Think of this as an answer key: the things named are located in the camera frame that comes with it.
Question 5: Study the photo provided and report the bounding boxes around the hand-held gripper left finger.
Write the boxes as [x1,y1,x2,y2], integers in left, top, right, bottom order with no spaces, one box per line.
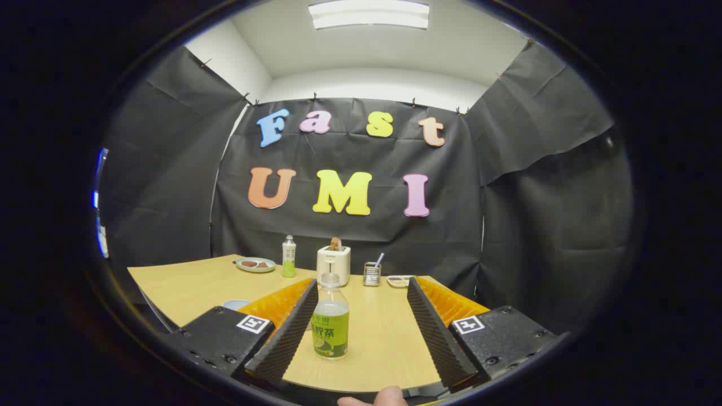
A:
[166,277,320,390]

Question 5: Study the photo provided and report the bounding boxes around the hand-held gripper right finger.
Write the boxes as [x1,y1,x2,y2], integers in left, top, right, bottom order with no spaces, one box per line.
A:
[406,276,559,390]

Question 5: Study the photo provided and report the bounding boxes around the green label juice bottle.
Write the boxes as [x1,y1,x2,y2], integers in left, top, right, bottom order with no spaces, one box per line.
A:
[311,273,350,360]

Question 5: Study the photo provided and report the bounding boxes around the small capped green bottle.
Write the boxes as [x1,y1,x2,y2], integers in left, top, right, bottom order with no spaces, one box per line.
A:
[281,235,297,278]

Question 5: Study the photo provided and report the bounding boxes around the wooden table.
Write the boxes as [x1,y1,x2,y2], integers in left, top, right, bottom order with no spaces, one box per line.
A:
[127,254,491,394]

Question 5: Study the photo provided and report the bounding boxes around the pale green plate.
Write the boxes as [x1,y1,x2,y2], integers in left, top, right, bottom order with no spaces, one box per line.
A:
[235,257,276,273]

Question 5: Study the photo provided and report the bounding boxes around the cream toaster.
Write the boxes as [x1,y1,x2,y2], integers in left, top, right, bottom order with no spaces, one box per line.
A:
[316,245,351,287]

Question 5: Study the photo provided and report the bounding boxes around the computer monitor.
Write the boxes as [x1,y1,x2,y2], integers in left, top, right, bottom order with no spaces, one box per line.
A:
[92,148,109,210]

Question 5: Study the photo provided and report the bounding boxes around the ceiling light panel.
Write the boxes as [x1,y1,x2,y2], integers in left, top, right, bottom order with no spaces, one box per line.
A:
[308,0,430,30]

